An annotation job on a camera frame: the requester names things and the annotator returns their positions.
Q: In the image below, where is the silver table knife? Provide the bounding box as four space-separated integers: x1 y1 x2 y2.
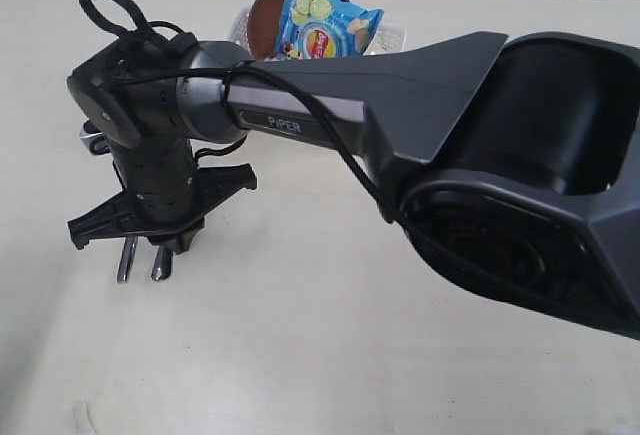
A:
116 237 138 284

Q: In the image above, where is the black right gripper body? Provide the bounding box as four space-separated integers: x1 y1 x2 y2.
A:
68 136 257 254

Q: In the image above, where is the silver metal fork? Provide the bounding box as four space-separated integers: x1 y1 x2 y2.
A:
150 246 173 282

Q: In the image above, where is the brown wooden plate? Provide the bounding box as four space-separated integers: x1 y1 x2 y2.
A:
247 0 350 62

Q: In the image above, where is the white perforated plastic basket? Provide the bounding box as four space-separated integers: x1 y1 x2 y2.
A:
222 4 409 56

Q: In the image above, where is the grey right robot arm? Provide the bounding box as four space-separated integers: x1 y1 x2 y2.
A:
67 32 639 339

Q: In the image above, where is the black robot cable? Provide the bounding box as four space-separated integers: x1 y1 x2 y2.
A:
78 0 551 306

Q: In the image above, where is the blue chips bag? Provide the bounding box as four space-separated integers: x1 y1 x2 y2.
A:
274 0 384 59

